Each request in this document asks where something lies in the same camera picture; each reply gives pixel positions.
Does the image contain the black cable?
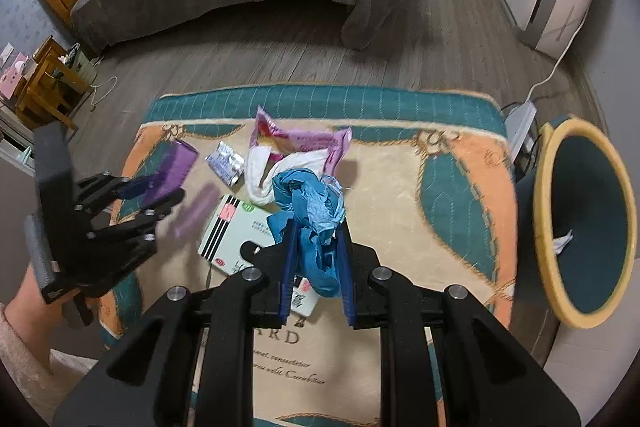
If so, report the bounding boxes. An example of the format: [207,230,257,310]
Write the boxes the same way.
[500,102,542,174]

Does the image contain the wooden stool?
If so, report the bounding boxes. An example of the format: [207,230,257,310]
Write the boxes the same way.
[15,36,97,131]

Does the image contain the teal bin with yellow rim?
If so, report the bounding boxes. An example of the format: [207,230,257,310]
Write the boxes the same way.
[515,118,636,332]

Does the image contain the teal and peach patterned rug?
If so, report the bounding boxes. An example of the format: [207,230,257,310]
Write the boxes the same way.
[97,84,518,427]

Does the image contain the person's left forearm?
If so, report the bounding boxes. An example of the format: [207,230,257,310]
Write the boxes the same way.
[0,264,103,408]

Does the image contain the thin white floor cable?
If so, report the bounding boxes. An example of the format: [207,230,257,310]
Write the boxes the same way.
[90,76,119,114]

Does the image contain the crumpled white paper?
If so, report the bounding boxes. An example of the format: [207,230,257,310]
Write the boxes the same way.
[550,229,574,256]

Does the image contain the silver blister pack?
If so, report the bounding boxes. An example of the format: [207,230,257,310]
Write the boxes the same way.
[205,142,246,188]

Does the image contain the white drawer unit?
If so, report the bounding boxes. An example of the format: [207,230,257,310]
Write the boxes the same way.
[0,107,39,174]

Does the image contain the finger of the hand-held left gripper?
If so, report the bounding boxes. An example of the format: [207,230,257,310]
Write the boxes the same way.
[70,189,186,299]
[75,173,166,214]

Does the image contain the pink box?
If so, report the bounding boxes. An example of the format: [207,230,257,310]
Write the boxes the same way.
[0,52,29,98]

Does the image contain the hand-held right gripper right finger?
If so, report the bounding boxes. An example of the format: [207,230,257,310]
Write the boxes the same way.
[335,224,583,427]

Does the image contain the white sock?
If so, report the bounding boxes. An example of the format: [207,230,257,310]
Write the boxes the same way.
[243,147,332,208]

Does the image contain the purple packet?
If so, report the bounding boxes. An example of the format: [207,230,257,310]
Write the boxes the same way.
[150,141,200,204]

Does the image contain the white power cable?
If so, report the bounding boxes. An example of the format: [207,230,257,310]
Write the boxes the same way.
[525,4,592,106]

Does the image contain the pink and purple wrapper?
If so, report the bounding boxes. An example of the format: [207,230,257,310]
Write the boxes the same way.
[250,105,354,178]

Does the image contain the white and green box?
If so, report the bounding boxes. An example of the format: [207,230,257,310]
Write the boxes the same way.
[198,194,322,318]

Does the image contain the blue plastic bag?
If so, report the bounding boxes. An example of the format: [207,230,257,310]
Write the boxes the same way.
[267,170,347,299]

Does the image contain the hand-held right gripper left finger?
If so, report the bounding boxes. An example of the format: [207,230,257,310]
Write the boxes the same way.
[52,222,303,427]

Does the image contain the white power strip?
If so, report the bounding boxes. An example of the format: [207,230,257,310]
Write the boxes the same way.
[505,102,539,158]

